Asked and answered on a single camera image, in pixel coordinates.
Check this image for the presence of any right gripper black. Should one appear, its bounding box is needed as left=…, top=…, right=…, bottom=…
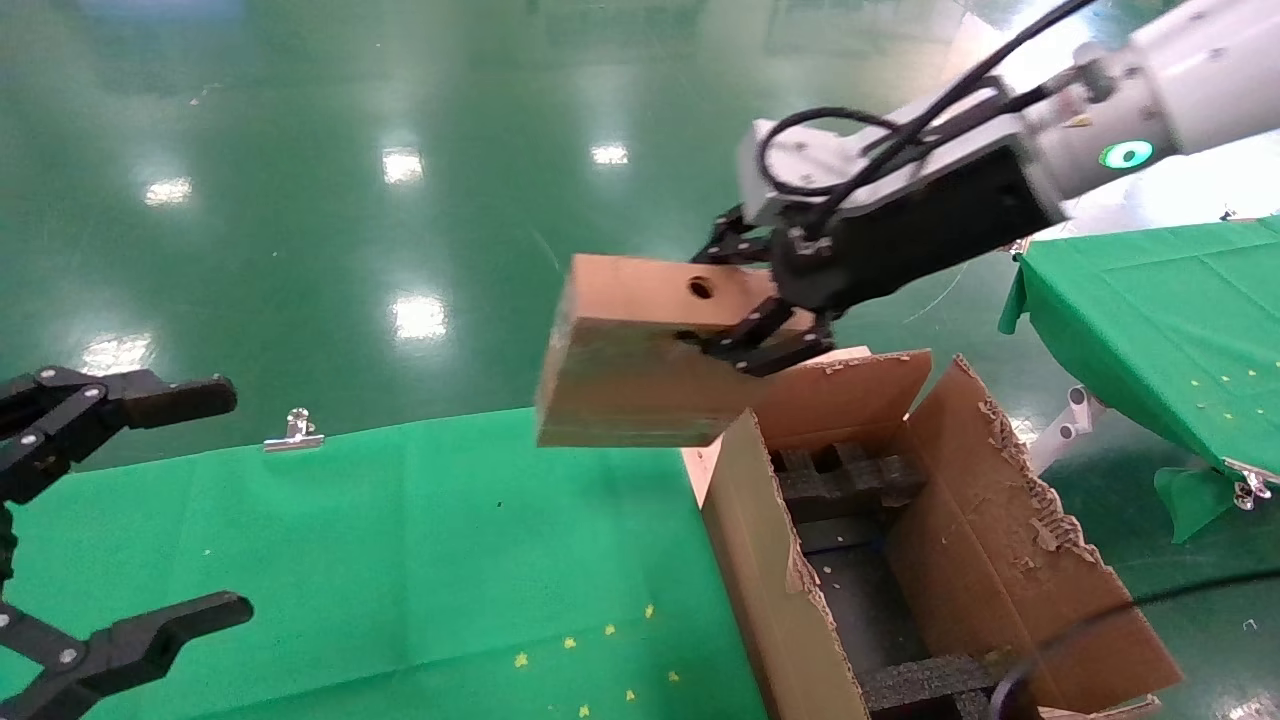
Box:
left=690, top=145, right=1053, bottom=379

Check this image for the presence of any large open cardboard carton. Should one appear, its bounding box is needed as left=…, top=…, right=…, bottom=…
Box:
left=700, top=348, right=1186, bottom=720

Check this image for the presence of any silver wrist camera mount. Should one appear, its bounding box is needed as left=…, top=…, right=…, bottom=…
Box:
left=738, top=85, right=1011, bottom=229

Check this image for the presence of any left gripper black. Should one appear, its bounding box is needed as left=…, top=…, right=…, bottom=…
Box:
left=0, top=367, right=254, bottom=720

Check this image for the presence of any black foam insert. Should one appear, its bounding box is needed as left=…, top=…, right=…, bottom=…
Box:
left=860, top=653, right=1026, bottom=720
left=775, top=440, right=926, bottom=526

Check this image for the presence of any small brown cardboard box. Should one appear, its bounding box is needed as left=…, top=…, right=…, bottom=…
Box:
left=535, top=253, right=839, bottom=449

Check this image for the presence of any white metal tube leg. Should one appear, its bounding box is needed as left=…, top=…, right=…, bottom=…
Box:
left=1028, top=385, right=1109, bottom=477

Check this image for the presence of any thin black hanging cable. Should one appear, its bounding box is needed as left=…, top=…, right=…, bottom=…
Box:
left=988, top=570, right=1280, bottom=720

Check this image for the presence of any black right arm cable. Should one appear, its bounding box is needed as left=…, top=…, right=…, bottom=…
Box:
left=755, top=0, right=1101, bottom=201

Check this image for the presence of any green table cloth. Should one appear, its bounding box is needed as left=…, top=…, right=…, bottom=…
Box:
left=0, top=408, right=769, bottom=720

